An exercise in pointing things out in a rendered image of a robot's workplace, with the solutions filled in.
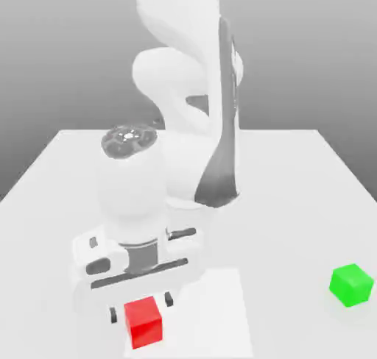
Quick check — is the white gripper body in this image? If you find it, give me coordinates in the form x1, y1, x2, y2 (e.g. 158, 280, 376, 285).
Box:
72, 256, 205, 314

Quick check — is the small red cube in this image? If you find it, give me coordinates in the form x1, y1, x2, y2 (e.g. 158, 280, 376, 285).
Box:
123, 295, 163, 351

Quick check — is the small green cube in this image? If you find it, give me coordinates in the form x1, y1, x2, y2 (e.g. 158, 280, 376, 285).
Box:
328, 263, 376, 308

